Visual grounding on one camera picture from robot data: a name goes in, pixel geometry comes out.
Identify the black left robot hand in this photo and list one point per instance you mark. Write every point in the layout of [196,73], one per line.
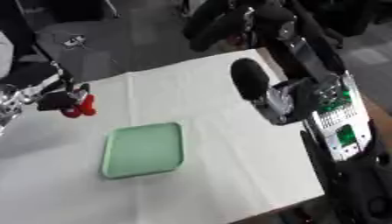
[55,100]

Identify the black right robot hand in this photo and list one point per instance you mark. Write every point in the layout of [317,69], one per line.
[250,77]

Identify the red toy fruit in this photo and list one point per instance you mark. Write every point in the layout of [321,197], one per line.
[86,106]

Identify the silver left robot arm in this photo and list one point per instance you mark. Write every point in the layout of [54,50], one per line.
[28,92]

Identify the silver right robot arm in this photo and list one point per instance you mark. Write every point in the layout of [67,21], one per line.
[339,122]

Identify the green square tray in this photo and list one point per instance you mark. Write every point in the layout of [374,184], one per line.
[143,150]

